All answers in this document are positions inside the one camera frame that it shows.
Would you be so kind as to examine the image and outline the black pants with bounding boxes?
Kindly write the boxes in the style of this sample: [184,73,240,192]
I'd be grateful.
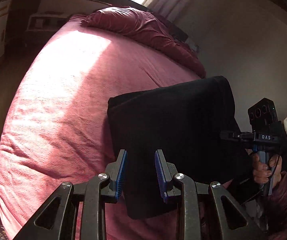
[107,76,251,219]

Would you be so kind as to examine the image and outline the person's right hand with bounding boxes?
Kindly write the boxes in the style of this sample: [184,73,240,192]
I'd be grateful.
[246,149,285,187]

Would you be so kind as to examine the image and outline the pink bed sheet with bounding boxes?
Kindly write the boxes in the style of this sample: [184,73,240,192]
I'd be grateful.
[0,15,229,240]

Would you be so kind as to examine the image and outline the low white shelf unit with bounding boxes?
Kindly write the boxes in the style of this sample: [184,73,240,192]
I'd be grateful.
[26,13,70,32]

